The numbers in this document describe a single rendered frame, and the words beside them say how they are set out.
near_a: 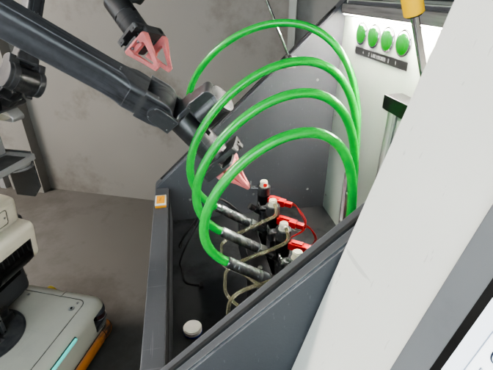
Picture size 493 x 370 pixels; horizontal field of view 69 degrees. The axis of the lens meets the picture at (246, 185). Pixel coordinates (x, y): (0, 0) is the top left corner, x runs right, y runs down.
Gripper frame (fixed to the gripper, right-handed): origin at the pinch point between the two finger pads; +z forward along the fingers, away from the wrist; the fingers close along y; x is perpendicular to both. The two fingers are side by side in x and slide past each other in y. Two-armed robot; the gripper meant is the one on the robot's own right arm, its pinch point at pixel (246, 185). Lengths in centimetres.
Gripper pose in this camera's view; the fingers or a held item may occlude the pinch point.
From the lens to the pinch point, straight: 77.9
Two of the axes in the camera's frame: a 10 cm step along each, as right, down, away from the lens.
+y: 7.4, -5.7, -3.6
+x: 0.7, -4.7, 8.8
